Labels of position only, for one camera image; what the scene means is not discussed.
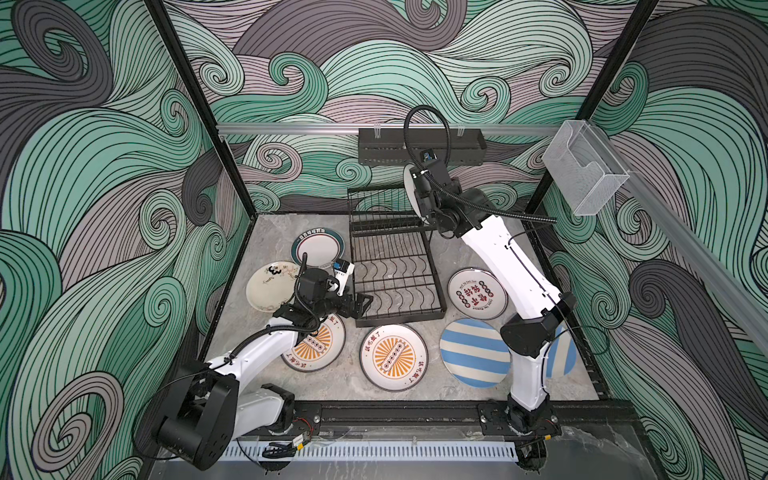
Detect black wire dish rack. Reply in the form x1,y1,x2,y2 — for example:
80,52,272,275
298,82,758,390
347,185,447,328

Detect white plate green flower outline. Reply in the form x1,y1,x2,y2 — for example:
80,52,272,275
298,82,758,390
403,164,429,224

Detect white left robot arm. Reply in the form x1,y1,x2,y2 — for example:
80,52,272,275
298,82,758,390
149,259,373,471

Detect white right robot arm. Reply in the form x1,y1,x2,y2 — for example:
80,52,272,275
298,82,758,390
404,141,576,435

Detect cream plate black drawing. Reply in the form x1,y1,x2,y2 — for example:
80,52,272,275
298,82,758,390
246,261,299,313

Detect orange sunburst plate left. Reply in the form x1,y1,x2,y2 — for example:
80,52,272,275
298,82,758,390
281,314,346,373

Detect orange sunburst plate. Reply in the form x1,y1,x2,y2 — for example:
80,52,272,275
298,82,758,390
359,325,429,392
281,314,346,373

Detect green-rimmed white plate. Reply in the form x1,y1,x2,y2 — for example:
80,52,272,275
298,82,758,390
291,227,345,268

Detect orange sunburst plate centre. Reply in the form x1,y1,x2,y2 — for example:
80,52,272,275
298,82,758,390
359,325,429,392

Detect white plate red characters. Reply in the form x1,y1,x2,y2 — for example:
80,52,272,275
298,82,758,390
447,267,509,321

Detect blue striped plate large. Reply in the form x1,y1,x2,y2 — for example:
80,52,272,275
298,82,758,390
439,318,511,389

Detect blue striped plate right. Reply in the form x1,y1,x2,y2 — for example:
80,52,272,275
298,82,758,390
544,322,579,379

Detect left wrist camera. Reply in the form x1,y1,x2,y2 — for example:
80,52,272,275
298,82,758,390
332,258,355,297

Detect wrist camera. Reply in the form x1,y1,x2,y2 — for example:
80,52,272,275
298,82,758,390
420,149,438,165
332,258,355,297

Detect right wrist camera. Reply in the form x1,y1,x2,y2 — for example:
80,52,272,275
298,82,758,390
420,149,438,165

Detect aluminium rail back wall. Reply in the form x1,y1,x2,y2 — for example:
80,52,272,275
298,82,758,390
216,122,560,137

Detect aluminium rail wall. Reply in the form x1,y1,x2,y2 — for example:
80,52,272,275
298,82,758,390
216,122,560,137
587,123,767,352

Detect black wall-mounted tray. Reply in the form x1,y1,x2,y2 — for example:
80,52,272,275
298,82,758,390
358,128,487,167

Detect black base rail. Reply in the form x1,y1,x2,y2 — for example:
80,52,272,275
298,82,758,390
161,398,637,439

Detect clear acrylic wall box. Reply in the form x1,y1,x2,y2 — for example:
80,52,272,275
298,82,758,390
542,120,630,217

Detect white slotted cable duct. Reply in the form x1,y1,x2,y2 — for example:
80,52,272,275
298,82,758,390
218,440,520,464

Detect aluminium rail right wall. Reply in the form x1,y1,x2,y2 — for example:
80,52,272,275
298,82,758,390
587,123,767,352

